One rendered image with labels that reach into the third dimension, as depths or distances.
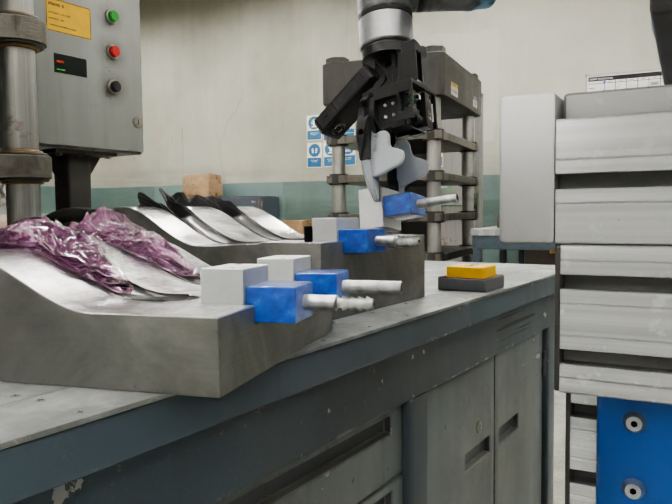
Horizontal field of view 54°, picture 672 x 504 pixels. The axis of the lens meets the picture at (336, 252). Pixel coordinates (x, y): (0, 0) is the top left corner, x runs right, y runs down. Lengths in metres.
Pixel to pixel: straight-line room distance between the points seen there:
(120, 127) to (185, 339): 1.23
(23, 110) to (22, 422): 0.98
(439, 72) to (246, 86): 4.20
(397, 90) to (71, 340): 0.54
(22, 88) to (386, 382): 0.88
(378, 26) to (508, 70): 6.44
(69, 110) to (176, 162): 7.48
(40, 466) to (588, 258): 0.34
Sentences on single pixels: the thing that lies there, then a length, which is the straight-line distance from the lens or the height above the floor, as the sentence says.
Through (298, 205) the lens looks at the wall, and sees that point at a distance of 8.02.
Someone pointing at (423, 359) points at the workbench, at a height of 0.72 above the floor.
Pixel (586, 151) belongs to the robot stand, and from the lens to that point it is 0.41.
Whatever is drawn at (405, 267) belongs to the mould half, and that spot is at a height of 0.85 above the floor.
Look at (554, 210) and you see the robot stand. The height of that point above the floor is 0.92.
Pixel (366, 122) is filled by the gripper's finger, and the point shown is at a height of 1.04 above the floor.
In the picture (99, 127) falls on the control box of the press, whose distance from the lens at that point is 1.62.
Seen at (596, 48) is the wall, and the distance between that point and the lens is 7.28.
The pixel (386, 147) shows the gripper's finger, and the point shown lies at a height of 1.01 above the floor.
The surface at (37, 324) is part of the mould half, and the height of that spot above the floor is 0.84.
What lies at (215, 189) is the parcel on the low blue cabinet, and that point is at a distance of 8.20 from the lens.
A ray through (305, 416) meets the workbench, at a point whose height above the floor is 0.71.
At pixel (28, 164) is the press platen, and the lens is 1.34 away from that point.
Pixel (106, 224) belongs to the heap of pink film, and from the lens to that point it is 0.70.
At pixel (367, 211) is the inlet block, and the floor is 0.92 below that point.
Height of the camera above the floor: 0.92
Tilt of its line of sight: 4 degrees down
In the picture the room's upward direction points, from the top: 1 degrees counter-clockwise
